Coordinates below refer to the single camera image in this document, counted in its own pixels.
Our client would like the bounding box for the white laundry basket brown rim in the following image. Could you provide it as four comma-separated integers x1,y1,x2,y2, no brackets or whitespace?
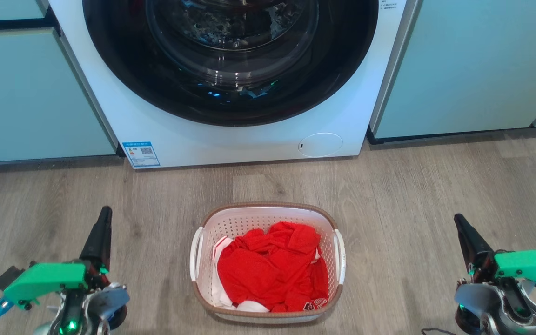
189,201,346,324

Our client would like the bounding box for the small teal cabinet drawer front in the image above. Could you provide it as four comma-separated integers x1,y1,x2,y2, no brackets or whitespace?
0,0,49,23

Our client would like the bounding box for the round white filter cover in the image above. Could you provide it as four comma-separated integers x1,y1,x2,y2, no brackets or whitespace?
298,133,343,158

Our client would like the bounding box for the large teal cabinet door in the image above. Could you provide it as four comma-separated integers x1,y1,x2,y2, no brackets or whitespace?
0,28,118,164
369,0,536,140

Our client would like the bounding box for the blue energy label sticker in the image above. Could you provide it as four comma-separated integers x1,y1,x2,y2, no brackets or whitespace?
121,141,161,168

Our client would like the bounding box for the red garment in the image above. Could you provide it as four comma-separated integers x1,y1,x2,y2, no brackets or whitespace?
216,221,330,313

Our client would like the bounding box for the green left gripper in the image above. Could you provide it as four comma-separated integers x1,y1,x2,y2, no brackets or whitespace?
2,206,113,311

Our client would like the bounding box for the white front-load washing machine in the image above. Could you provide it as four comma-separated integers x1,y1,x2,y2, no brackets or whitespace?
48,0,409,170

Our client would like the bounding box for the dark cabinet plinth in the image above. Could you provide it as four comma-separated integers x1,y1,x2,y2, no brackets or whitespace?
365,124,536,146
0,154,125,173

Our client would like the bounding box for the black round washer door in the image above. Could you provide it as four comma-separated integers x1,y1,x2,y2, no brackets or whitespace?
82,0,380,127

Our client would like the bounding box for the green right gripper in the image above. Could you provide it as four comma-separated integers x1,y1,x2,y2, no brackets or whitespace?
454,213,536,299

